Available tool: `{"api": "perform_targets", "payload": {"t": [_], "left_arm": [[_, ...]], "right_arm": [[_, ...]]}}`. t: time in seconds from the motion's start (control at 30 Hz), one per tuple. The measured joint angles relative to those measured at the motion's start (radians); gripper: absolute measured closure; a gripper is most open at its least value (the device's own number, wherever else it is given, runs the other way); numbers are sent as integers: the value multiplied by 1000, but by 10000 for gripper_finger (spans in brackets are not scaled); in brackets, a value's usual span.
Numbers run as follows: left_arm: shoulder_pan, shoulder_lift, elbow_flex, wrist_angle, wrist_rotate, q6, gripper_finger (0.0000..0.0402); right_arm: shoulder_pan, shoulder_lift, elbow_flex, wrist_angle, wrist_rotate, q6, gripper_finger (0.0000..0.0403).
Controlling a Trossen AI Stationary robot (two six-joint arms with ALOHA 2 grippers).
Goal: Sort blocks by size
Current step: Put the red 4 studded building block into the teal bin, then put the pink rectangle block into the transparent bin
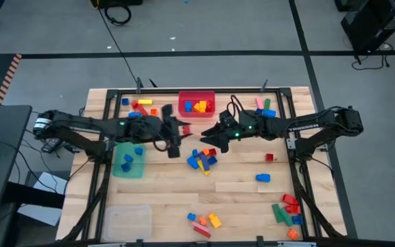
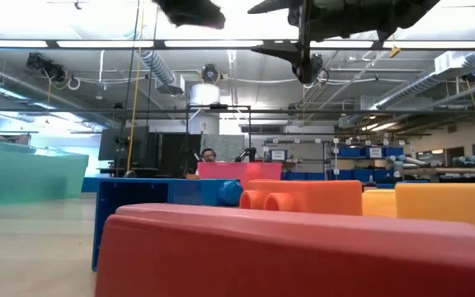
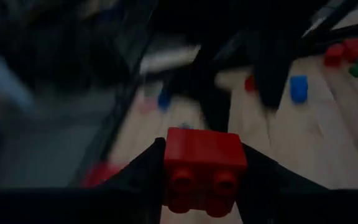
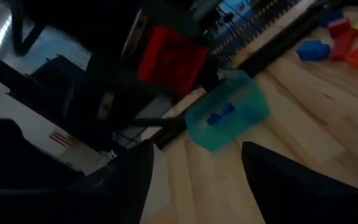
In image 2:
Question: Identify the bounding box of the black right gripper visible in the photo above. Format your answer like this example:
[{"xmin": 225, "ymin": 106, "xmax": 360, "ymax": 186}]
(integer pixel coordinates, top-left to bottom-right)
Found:
[{"xmin": 247, "ymin": 0, "xmax": 381, "ymax": 83}]

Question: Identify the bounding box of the orange block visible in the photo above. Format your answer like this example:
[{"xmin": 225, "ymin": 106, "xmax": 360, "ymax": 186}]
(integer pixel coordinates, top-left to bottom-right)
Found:
[{"xmin": 238, "ymin": 178, "xmax": 364, "ymax": 217}]

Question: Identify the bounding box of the white cylindrical tank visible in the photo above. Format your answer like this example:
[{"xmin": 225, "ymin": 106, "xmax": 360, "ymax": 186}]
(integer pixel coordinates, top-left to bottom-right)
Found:
[{"xmin": 189, "ymin": 82, "xmax": 221, "ymax": 106}]

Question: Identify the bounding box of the black horizontal beam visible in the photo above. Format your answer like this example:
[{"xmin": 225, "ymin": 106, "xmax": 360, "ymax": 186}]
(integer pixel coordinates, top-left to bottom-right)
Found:
[{"xmin": 0, "ymin": 106, "xmax": 348, "ymax": 117}]

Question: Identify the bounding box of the yellow hanging tag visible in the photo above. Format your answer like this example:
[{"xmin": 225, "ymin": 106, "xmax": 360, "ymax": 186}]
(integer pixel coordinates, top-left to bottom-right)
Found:
[{"xmin": 388, "ymin": 32, "xmax": 402, "ymax": 59}]

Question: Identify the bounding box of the grey panel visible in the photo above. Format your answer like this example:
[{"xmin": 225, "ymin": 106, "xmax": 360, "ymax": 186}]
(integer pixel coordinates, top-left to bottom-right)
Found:
[{"xmin": 200, "ymin": 134, "xmax": 246, "ymax": 163}]

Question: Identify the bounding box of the bright ceiling light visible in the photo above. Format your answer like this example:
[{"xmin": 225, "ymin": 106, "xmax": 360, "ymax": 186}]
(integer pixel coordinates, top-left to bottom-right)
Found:
[{"xmin": 360, "ymin": 120, "xmax": 400, "ymax": 133}]

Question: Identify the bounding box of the person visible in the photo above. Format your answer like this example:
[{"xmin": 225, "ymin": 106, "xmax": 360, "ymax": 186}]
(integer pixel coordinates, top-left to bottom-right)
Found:
[{"xmin": 195, "ymin": 147, "xmax": 219, "ymax": 177}]

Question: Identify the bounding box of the metal shelving rack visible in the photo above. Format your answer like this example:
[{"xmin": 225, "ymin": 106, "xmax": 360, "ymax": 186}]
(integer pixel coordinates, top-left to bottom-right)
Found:
[{"xmin": 261, "ymin": 137, "xmax": 407, "ymax": 182}]

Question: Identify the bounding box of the dark monitor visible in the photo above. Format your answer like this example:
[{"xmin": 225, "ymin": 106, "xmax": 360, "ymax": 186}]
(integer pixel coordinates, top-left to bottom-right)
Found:
[{"xmin": 98, "ymin": 125, "xmax": 151, "ymax": 163}]

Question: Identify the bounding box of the red plastic bin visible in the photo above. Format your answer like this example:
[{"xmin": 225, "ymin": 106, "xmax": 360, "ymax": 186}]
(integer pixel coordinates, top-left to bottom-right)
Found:
[{"xmin": 197, "ymin": 161, "xmax": 283, "ymax": 191}]

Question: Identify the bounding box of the blue storage bin white label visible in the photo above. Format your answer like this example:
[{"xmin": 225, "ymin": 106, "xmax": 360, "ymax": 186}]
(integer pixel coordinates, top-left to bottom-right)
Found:
[{"xmin": 362, "ymin": 146, "xmax": 385, "ymax": 159}]

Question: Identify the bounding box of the grey ceiling pipe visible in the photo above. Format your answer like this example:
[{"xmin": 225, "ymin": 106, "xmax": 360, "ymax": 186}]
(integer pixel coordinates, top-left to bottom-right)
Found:
[{"xmin": 375, "ymin": 76, "xmax": 475, "ymax": 112}]

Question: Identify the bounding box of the wooden workbench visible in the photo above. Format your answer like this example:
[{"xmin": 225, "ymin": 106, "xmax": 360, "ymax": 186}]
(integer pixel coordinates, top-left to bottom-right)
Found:
[{"xmin": 402, "ymin": 166, "xmax": 475, "ymax": 182}]

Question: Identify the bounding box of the long red block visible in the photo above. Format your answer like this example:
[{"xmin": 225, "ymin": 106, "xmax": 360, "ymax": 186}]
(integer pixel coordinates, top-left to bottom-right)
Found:
[{"xmin": 94, "ymin": 202, "xmax": 475, "ymax": 297}]

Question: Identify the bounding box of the green translucent plastic bin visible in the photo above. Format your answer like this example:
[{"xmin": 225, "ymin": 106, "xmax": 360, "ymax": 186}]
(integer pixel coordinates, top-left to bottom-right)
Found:
[{"xmin": 0, "ymin": 139, "xmax": 90, "ymax": 209}]

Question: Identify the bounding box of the yellow block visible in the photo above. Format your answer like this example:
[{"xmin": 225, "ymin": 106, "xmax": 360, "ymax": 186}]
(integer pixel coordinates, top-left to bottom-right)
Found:
[{"xmin": 361, "ymin": 182, "xmax": 475, "ymax": 241}]

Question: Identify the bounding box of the silver flexible duct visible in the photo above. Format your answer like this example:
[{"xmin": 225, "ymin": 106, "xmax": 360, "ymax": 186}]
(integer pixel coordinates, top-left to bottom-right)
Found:
[{"xmin": 138, "ymin": 49, "xmax": 177, "ymax": 87}]

